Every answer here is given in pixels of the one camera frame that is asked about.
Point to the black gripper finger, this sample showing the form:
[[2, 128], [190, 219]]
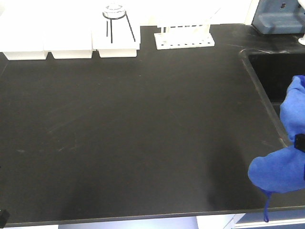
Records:
[[299, 142]]

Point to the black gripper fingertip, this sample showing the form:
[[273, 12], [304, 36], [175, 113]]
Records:
[[4, 217]]

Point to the blue microfiber cloth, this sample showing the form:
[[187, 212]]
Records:
[[283, 171]]

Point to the black lab sink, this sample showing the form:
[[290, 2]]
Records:
[[272, 73]]

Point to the white object by sink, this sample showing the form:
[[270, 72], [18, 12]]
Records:
[[302, 40]]

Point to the blue grey lab device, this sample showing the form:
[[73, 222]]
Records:
[[279, 17]]

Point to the white test tube rack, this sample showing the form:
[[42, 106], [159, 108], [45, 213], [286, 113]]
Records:
[[184, 29]]

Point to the white box left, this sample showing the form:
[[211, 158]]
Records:
[[21, 36]]

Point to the white box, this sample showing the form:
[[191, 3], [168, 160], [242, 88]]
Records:
[[68, 37], [21, 36], [116, 38]]

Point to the white box middle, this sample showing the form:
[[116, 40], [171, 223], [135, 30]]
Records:
[[68, 37]]

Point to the white box right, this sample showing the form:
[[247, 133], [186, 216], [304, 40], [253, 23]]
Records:
[[116, 38]]

